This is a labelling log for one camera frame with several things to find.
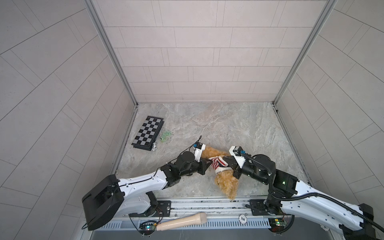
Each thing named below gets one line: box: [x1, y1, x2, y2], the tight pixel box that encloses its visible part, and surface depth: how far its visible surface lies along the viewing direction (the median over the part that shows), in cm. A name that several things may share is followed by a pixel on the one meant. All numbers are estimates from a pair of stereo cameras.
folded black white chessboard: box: [131, 115, 165, 151], surface depth 96 cm
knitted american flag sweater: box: [208, 156, 233, 174], surface depth 69 cm
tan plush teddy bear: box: [202, 146, 239, 201], surface depth 67 cm
